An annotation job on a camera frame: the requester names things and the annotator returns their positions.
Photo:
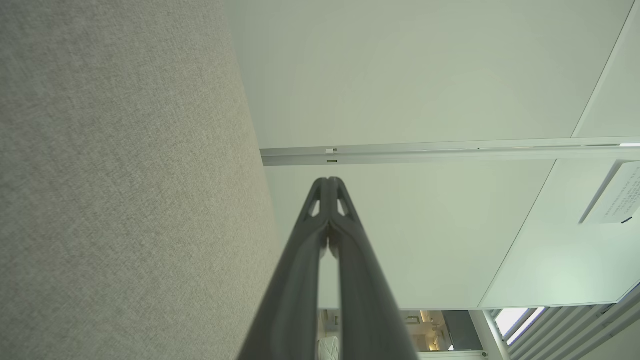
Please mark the white wall sign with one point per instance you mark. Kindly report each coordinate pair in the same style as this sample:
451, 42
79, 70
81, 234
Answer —
617, 195

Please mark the grey window blinds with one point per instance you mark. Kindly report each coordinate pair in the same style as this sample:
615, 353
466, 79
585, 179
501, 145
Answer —
575, 330

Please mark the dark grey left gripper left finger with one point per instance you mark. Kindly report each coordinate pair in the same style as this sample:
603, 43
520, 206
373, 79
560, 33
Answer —
295, 290

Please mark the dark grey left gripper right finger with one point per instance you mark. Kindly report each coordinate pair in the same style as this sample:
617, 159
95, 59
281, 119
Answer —
365, 290

